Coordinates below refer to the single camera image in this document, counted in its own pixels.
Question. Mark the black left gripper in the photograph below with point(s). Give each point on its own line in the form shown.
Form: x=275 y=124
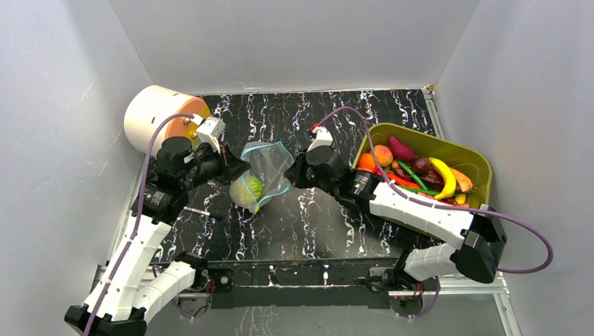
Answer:
x=231 y=166

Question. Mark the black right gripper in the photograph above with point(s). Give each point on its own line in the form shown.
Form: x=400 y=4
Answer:
x=300 y=168

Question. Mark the green toy cabbage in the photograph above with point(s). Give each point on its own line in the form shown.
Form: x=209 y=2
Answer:
x=247 y=191

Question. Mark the clear zip top bag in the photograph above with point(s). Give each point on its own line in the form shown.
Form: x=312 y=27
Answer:
x=268 y=163

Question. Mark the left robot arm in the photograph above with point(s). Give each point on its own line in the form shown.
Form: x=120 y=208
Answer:
x=119 y=304

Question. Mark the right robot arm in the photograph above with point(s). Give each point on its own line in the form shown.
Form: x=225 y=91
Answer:
x=471 y=244

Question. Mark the orange toy fruit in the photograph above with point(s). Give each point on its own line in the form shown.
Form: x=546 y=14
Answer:
x=366 y=163

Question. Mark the black and white marker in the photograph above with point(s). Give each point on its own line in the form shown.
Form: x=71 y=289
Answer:
x=203 y=213

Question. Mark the toy peach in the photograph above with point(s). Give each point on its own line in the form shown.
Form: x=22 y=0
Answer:
x=384 y=155

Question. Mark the purple toy sweet potato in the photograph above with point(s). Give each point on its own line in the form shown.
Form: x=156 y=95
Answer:
x=400 y=150

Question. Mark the white round drawer cabinet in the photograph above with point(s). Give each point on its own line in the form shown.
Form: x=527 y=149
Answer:
x=154 y=104

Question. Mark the olive green plastic bin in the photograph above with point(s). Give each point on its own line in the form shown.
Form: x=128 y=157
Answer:
x=465 y=160

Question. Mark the green toy chili pepper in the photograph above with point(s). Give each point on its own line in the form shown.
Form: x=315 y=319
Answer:
x=416 y=178

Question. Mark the yellow toy banana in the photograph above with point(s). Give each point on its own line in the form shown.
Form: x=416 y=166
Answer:
x=448 y=177

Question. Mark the orange toy carrot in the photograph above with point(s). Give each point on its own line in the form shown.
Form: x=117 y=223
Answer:
x=464 y=183

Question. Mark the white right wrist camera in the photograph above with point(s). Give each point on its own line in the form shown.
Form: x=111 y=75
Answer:
x=320 y=136

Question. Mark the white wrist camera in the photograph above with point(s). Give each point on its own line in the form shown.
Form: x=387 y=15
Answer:
x=320 y=136
x=208 y=131

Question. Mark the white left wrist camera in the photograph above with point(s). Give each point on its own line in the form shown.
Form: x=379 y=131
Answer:
x=208 y=131

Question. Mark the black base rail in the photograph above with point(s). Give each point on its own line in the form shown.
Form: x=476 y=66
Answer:
x=314 y=298

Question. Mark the aluminium frame rail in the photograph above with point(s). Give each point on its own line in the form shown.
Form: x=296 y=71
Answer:
x=501 y=278

